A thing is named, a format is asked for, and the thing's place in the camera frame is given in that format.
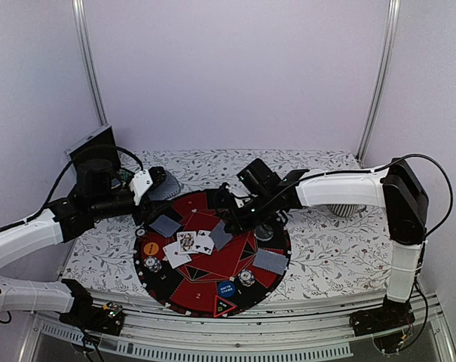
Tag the blue white chip stack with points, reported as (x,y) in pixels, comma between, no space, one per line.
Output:
(153,264)
(246,278)

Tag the dealt card seat five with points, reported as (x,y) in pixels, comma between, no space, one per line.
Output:
(165,226)

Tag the striped grey mug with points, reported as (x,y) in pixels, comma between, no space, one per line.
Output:
(346,210)

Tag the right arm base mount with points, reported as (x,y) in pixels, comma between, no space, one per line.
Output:
(386,317)

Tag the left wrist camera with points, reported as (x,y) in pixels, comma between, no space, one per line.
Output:
(139,185)

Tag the three of clubs card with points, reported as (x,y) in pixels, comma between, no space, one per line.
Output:
(203,242)

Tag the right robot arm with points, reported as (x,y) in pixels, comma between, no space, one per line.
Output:
(393,187)

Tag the left aluminium corner post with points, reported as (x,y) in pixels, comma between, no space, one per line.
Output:
(87,58)

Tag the clear dealer button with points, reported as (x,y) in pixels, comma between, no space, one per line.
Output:
(263,233)

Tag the blue small blind button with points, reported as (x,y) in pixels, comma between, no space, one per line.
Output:
(226,289)

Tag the aluminium corner post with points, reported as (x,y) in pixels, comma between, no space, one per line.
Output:
(87,58)
(383,69)

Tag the front aluminium rail frame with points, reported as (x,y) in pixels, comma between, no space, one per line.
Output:
(293,330)

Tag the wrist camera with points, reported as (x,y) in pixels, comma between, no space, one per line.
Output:
(139,185)
(230,197)

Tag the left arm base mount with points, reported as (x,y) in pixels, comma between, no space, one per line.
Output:
(107,319)

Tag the black triangular card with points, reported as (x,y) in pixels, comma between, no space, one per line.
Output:
(222,306)

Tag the blue card deck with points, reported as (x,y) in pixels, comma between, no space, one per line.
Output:
(168,189)

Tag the ace of diamonds card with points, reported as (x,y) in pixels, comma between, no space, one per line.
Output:
(173,255)

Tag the aluminium poker chip case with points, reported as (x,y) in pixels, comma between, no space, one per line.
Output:
(99,144)

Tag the queen of hearts card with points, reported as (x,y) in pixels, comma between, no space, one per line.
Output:
(186,242)

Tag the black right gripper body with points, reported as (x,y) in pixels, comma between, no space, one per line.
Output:
(262,209)

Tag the dealt card seat ten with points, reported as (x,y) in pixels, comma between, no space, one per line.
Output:
(271,261)

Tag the face down community card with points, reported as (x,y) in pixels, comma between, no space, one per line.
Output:
(219,236)

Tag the round red black poker mat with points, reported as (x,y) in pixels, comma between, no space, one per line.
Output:
(191,288)

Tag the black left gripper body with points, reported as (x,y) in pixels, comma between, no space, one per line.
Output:
(104,207)

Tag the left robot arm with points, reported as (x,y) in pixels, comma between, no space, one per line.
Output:
(58,221)

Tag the right aluminium corner post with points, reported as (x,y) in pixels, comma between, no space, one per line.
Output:
(383,69)

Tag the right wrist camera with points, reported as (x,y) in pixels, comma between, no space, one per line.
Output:
(230,197)

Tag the orange big blind button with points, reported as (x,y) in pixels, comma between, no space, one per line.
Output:
(150,249)

